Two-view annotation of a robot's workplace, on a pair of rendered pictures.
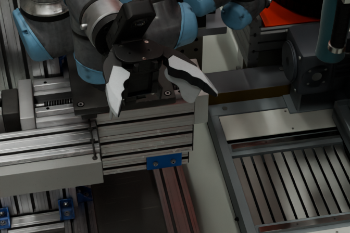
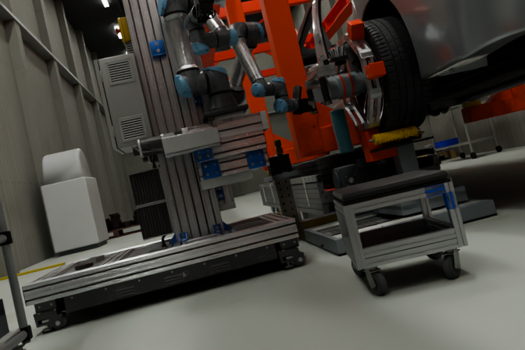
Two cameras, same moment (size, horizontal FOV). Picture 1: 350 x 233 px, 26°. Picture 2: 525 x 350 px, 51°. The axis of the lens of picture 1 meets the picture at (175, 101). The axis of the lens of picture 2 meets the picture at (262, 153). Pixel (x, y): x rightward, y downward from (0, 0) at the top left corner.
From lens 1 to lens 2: 205 cm
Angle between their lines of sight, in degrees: 45
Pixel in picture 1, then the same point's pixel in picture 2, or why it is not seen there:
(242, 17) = (281, 101)
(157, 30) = (220, 31)
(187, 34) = (233, 33)
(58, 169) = (198, 133)
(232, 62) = not seen: hidden behind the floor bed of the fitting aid
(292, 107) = not seen: hidden behind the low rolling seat
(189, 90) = (223, 1)
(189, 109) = (258, 119)
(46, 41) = (187, 80)
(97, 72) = (199, 43)
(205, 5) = (259, 87)
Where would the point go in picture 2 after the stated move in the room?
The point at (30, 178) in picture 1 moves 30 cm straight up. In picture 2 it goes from (185, 139) to (171, 76)
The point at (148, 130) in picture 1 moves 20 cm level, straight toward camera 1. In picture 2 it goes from (242, 133) to (240, 130)
